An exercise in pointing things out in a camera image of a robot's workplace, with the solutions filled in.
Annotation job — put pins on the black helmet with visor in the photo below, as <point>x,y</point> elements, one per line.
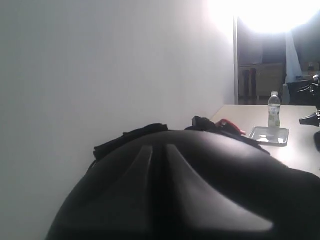
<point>207,182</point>

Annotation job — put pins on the clear plastic water bottle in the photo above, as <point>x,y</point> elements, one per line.
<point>274,105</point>

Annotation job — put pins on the clear plastic tray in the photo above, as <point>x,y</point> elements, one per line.
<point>270,136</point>

